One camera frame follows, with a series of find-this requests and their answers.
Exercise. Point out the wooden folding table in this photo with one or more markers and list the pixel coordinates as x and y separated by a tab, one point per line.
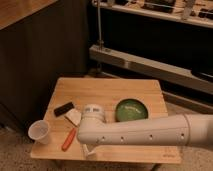
107	93

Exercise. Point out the black rectangular block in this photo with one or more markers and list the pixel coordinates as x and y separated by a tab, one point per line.
63	109

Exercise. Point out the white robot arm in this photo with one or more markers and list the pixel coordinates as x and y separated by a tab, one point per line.
194	130

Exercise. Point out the green bowl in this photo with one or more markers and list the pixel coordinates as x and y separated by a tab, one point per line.
130	109

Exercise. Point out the translucent plastic cup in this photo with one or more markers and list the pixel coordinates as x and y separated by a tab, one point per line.
40	132

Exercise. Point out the white plastic bottle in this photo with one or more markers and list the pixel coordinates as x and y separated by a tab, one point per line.
88	150

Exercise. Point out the dark wooden cabinet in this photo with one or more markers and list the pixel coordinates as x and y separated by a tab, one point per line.
34	53

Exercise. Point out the metal shelf rack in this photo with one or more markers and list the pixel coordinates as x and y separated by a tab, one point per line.
144	36

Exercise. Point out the white square sponge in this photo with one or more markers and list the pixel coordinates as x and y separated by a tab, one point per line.
74	116

